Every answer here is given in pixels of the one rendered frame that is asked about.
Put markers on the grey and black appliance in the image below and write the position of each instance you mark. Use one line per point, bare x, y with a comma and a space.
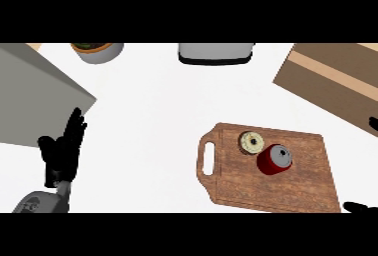
217, 53

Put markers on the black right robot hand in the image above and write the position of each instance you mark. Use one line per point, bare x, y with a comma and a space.
363, 208

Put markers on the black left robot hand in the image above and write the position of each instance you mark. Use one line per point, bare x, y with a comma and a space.
63, 153

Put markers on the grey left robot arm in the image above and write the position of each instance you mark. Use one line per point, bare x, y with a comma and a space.
44, 201

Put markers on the grey pot with plant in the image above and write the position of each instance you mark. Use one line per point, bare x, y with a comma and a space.
98, 52

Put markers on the brown wooden cutting board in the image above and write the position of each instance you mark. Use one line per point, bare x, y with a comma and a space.
270, 172

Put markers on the large grey box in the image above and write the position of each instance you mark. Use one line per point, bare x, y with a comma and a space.
35, 100

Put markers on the brown cardboard box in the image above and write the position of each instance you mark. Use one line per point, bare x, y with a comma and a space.
335, 85

